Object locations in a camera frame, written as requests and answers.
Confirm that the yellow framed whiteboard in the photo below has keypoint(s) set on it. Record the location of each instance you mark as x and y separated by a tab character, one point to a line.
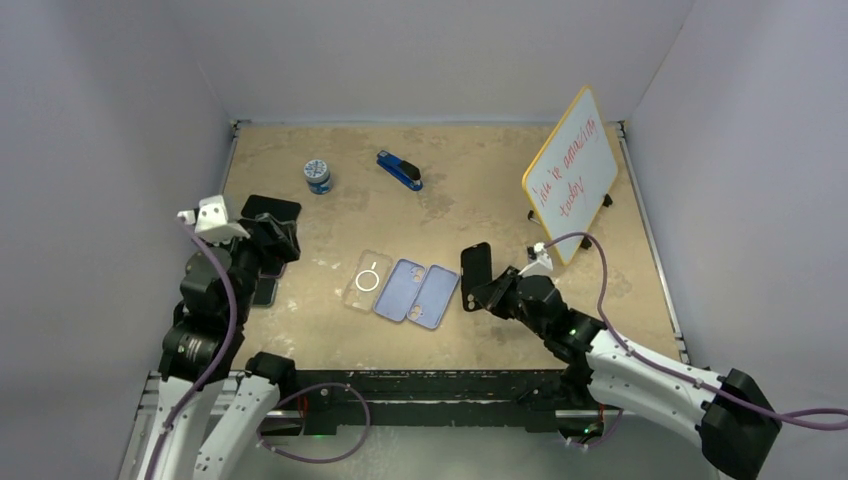
572	174

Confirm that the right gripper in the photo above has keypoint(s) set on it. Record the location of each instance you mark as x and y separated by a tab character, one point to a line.
492	296

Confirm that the black phone case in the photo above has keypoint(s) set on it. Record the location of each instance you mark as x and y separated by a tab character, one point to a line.
476	270

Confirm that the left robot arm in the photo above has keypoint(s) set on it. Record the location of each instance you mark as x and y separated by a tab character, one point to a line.
218	290

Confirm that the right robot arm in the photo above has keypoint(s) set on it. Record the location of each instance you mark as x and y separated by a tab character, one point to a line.
727	416

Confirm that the lilac phone case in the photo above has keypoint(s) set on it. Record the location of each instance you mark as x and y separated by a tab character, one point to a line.
399	291
433	297

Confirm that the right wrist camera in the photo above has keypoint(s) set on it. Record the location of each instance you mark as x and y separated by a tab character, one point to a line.
539	261

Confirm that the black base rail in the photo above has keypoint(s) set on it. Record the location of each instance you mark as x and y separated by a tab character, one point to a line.
537	401

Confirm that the clear magsafe phone case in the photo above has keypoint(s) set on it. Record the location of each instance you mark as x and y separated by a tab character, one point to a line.
368	279

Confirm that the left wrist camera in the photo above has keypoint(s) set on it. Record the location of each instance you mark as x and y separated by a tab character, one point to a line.
211	221

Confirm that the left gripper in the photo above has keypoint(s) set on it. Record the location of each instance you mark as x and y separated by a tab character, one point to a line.
282	247

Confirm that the blue white jar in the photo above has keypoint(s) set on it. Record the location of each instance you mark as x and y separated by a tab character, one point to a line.
318	176

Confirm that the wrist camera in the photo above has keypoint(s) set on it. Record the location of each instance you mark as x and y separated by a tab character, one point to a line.
211	221
539	261

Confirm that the blue stapler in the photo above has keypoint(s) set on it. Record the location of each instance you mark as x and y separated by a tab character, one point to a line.
405	172

